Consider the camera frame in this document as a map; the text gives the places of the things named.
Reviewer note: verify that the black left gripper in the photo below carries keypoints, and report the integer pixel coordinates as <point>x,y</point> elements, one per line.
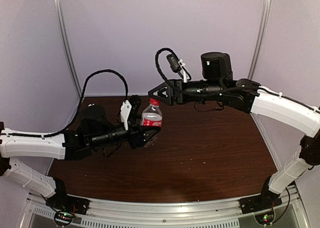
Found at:
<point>137,137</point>

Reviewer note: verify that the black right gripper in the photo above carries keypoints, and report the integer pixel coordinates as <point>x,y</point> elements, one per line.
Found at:
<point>170,97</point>

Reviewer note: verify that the clear cola bottle red label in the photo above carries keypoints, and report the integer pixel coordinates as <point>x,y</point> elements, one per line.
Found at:
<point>151,116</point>

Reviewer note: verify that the red cola bottle cap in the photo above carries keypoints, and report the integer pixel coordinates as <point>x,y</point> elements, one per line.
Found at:
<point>154,102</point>

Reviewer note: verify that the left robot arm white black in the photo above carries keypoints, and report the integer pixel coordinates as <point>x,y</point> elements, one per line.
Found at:
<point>93,133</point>

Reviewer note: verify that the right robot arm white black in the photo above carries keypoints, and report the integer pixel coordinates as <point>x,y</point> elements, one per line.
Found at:
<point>246,96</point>

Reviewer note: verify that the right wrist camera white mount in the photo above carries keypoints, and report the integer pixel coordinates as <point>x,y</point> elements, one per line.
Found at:
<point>177,66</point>

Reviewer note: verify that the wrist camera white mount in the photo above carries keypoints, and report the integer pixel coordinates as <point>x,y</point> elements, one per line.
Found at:
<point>177,66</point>
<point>129,111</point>

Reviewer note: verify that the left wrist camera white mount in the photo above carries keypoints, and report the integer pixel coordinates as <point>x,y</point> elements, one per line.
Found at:
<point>129,111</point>

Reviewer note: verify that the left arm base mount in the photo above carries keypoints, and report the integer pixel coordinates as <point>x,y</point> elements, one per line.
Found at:
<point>67,211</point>

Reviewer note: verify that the aluminium front frame rail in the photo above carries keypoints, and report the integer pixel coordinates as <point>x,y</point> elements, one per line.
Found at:
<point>225,213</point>

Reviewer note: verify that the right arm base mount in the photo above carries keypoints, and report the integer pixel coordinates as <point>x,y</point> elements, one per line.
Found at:
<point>261,207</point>

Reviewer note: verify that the aluminium right corner post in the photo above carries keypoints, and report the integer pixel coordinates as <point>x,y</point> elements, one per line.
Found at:
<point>264,20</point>

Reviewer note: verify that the aluminium corner post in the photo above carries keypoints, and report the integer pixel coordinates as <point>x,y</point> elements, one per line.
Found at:
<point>66,46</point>
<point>264,20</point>

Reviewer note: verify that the aluminium left corner post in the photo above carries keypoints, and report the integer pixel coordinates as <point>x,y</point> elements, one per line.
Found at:
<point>66,46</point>

